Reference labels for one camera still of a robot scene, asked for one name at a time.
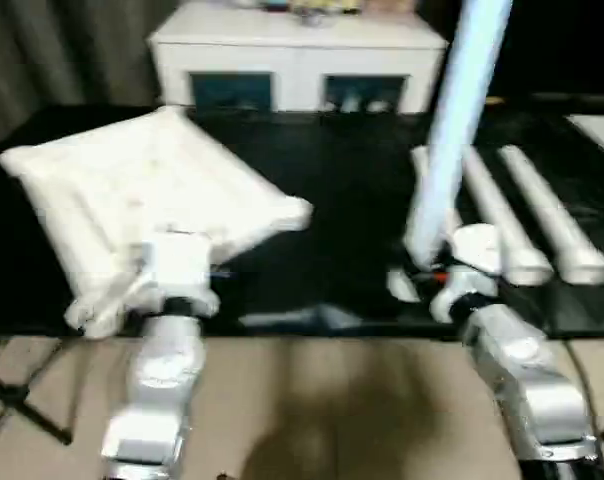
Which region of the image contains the white plastic table leg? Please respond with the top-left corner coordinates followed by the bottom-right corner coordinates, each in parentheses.
top-left (499, 144), bottom-right (604, 285)
top-left (410, 144), bottom-right (466, 236)
top-left (461, 147), bottom-right (553, 287)
top-left (389, 0), bottom-right (514, 304)

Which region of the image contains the grey curtain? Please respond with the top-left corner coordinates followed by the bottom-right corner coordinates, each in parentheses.
top-left (0, 0), bottom-right (163, 151)

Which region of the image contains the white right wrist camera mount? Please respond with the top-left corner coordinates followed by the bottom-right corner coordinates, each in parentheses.
top-left (429, 224), bottom-right (503, 324)

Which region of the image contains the white cabinet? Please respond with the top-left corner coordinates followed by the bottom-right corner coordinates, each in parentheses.
top-left (149, 0), bottom-right (451, 114)

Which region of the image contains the black metal stand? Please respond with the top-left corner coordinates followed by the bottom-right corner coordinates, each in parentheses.
top-left (0, 344), bottom-right (76, 446)

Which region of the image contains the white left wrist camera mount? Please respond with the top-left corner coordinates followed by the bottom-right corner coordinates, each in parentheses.
top-left (126, 232), bottom-right (221, 321)

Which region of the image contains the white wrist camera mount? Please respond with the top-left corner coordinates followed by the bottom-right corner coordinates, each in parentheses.
top-left (126, 232), bottom-right (221, 321)
top-left (429, 224), bottom-right (503, 324)

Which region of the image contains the white plastic table top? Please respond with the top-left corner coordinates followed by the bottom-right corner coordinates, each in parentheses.
top-left (0, 104), bottom-right (316, 337)

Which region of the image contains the black mat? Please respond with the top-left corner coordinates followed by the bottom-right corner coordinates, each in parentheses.
top-left (0, 102), bottom-right (604, 341)

